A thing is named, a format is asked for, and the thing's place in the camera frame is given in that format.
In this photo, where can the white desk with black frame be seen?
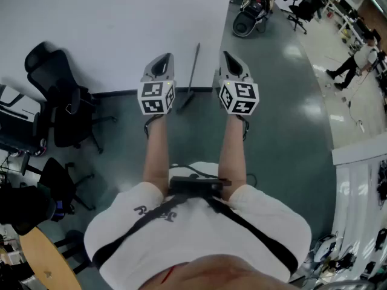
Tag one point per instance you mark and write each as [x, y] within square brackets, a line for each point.
[15, 104]

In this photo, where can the black backpack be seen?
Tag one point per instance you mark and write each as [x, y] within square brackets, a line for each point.
[24, 210]

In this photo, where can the black chest-mounted device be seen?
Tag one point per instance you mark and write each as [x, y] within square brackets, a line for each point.
[195, 186]

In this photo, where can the person's white t-shirt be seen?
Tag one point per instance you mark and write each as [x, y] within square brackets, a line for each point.
[193, 240]

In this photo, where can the round wooden table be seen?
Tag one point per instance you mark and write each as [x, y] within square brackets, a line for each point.
[45, 261]

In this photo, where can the black mesh office chair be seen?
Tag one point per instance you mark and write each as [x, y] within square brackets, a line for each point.
[65, 101]

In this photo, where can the white office desk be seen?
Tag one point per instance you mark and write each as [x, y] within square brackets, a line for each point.
[344, 14]

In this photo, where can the person's right forearm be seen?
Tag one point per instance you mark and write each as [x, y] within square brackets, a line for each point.
[231, 156]

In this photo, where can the person's left forearm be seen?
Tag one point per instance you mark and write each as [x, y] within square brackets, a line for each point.
[155, 156]

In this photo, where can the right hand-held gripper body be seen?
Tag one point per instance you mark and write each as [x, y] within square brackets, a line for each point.
[239, 98]

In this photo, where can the black office chair with headrest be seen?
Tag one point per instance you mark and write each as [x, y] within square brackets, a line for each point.
[306, 6]

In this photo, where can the white partition panel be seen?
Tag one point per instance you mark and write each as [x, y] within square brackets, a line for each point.
[356, 192]

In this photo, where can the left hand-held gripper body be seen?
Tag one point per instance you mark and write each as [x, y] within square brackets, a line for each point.
[155, 97]

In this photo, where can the black round-base stroller cart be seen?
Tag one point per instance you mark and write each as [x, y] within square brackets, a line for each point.
[246, 23]

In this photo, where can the black armless office chair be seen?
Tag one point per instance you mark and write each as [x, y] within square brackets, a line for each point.
[57, 180]

